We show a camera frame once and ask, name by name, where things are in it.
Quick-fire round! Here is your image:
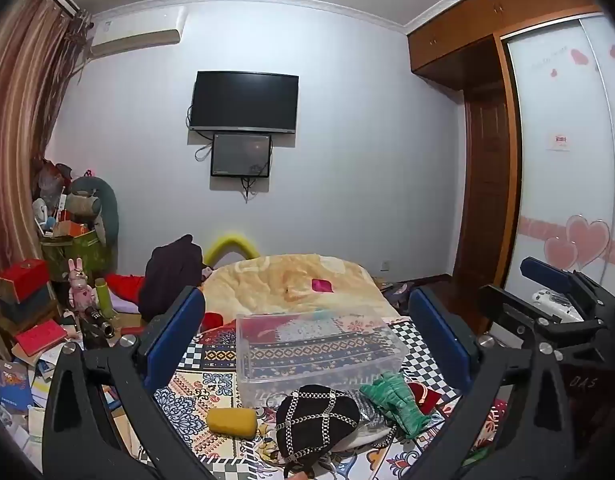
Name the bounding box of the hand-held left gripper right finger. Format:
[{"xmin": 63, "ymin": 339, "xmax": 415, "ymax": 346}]
[{"xmin": 406, "ymin": 287, "xmax": 574, "ymax": 480}]

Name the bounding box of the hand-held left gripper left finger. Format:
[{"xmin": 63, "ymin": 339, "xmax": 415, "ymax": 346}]
[{"xmin": 42, "ymin": 286, "xmax": 219, "ymax": 480}]

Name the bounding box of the wooden wardrobe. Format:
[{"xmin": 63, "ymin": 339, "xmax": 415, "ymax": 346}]
[{"xmin": 406, "ymin": 0, "xmax": 611, "ymax": 92}]

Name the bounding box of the dark flat box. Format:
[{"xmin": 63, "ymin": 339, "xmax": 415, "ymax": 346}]
[{"xmin": 0, "ymin": 290, "xmax": 56, "ymax": 326}]

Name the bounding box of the yellow foam tube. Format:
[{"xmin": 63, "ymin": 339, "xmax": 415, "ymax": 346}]
[{"xmin": 204, "ymin": 232, "xmax": 260, "ymax": 267}]

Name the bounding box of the green plush glove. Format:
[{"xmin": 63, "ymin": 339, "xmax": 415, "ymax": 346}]
[{"xmin": 360, "ymin": 372, "xmax": 432, "ymax": 440}]

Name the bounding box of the striped brown curtain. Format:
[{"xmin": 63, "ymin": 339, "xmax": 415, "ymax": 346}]
[{"xmin": 0, "ymin": 0, "xmax": 90, "ymax": 311}]

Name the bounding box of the yellow sponge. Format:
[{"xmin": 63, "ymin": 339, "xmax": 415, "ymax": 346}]
[{"xmin": 206, "ymin": 407, "xmax": 258, "ymax": 442}]

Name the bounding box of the dark jacket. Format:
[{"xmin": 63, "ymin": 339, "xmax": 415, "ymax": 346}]
[{"xmin": 138, "ymin": 234, "xmax": 206, "ymax": 321}]

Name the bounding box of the black hat with chain pattern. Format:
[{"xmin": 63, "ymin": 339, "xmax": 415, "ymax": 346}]
[{"xmin": 276, "ymin": 385, "xmax": 362, "ymax": 479}]

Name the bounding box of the grey plush snake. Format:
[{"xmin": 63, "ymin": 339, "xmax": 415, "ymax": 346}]
[{"xmin": 68, "ymin": 176, "xmax": 120, "ymax": 261}]

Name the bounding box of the white plastic device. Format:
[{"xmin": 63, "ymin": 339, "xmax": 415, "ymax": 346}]
[{"xmin": 531, "ymin": 289, "xmax": 584, "ymax": 323}]

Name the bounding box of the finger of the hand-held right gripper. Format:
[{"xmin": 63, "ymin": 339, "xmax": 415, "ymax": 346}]
[
  {"xmin": 478, "ymin": 284, "xmax": 563, "ymax": 333},
  {"xmin": 519, "ymin": 257, "xmax": 574, "ymax": 294}
]

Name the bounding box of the green gift bag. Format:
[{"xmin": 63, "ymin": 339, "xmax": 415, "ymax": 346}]
[{"xmin": 40, "ymin": 230, "xmax": 113, "ymax": 286}]

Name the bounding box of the white sliding door with hearts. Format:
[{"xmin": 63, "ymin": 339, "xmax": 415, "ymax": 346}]
[{"xmin": 504, "ymin": 12, "xmax": 615, "ymax": 312}]

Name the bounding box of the yellow fleece blanket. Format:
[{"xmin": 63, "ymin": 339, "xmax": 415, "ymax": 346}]
[{"xmin": 202, "ymin": 254, "xmax": 401, "ymax": 319}]

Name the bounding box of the red box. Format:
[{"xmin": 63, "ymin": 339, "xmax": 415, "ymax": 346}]
[{"xmin": 0, "ymin": 259, "xmax": 51, "ymax": 306}]

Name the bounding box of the red cloth pouch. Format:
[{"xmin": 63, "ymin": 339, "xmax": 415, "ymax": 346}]
[{"xmin": 407, "ymin": 381, "xmax": 441, "ymax": 409}]

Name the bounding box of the silver foil bag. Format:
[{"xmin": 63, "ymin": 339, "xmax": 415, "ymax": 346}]
[{"xmin": 355, "ymin": 391, "xmax": 399, "ymax": 450}]

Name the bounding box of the green bottle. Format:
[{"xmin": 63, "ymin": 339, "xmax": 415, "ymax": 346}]
[{"xmin": 96, "ymin": 279, "xmax": 119, "ymax": 319}]

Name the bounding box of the red book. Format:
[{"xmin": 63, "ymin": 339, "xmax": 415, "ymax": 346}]
[{"xmin": 14, "ymin": 321, "xmax": 68, "ymax": 356}]

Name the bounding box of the patterned bed sheet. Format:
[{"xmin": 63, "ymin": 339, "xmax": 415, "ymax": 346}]
[{"xmin": 104, "ymin": 310, "xmax": 509, "ymax": 480}]

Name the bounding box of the clear plastic storage box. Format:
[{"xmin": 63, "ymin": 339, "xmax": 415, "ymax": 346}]
[{"xmin": 236, "ymin": 312, "xmax": 407, "ymax": 408}]

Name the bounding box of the pile of papers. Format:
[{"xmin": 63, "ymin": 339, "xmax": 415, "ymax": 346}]
[{"xmin": 0, "ymin": 340, "xmax": 138, "ymax": 461}]

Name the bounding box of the blue book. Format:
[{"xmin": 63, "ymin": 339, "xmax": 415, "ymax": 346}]
[{"xmin": 0, "ymin": 358, "xmax": 36, "ymax": 412}]

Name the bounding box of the purple bag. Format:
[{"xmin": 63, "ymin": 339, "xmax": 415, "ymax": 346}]
[{"xmin": 386, "ymin": 282, "xmax": 416, "ymax": 312}]

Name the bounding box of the white air conditioner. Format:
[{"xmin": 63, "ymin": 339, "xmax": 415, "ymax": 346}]
[{"xmin": 90, "ymin": 7, "xmax": 188, "ymax": 59}]

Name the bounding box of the pink rabbit toy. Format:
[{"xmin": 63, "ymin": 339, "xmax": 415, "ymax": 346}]
[{"xmin": 67, "ymin": 257, "xmax": 96, "ymax": 312}]

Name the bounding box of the red pillow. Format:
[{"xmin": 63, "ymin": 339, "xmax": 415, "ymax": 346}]
[{"xmin": 106, "ymin": 274, "xmax": 148, "ymax": 306}]

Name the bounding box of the black wall television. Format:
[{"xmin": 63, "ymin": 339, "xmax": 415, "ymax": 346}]
[{"xmin": 188, "ymin": 71, "xmax": 299, "ymax": 135}]

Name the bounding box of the brown wooden door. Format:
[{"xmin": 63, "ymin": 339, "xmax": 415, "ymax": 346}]
[{"xmin": 453, "ymin": 85, "xmax": 512, "ymax": 282}]

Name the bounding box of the small black monitor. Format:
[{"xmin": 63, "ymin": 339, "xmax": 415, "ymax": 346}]
[{"xmin": 210, "ymin": 132, "xmax": 273, "ymax": 179}]

